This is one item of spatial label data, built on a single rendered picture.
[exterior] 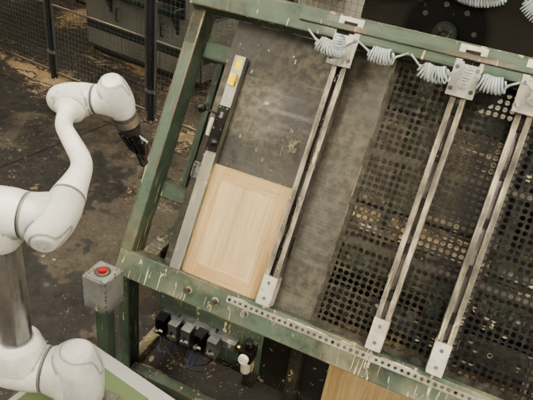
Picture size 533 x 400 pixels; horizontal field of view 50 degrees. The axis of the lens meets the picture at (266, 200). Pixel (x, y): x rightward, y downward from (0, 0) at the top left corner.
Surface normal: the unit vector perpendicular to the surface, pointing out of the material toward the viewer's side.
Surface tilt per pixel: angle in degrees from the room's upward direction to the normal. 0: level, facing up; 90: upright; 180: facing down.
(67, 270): 0
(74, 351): 7
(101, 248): 0
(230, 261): 60
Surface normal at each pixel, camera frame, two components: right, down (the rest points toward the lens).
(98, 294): -0.41, 0.45
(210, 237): -0.30, -0.03
